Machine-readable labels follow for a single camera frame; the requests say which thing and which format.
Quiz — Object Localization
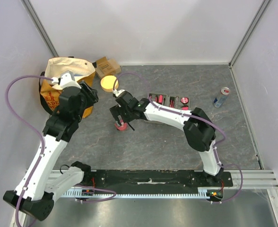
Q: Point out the red tape measure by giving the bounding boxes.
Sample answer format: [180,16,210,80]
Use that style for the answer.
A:
[115,120,127,131]

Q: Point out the red black pliers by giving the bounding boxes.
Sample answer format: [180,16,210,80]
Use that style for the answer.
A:
[149,94,158,103]

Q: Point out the small red screwdriver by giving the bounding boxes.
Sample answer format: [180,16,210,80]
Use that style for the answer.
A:
[158,95,164,104]

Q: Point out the red utility knife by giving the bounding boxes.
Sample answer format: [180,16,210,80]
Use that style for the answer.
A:
[169,96,174,108]

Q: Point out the grey plastic tool case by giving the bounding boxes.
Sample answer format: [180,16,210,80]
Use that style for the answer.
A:
[144,92,191,124]

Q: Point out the red black hex key set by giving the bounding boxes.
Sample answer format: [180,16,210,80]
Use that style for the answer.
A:
[181,106,189,110]

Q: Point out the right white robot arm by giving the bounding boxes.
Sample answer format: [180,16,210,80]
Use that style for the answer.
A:
[110,89,224,186]

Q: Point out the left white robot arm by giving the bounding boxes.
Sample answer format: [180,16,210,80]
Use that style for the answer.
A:
[3,81,98,221]

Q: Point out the brown cardboard box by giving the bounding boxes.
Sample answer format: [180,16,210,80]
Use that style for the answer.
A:
[93,57,121,79]

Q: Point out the yellow canvas tote bag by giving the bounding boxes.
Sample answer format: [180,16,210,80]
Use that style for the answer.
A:
[39,57,96,114]

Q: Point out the blue silver drink can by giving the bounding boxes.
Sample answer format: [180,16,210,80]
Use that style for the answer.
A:
[213,87,230,108]

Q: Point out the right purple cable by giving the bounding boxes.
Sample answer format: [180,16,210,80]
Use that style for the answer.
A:
[113,72,243,204]

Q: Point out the purple cable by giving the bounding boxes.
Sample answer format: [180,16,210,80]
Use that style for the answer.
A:
[113,72,243,204]
[7,75,117,227]

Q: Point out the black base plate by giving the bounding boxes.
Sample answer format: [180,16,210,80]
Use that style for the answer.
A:
[80,170,233,192]

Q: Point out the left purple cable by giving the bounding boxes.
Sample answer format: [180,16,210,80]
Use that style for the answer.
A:
[7,75,117,227]

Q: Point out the slotted cable duct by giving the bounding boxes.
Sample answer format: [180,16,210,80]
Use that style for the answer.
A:
[61,187,210,199]

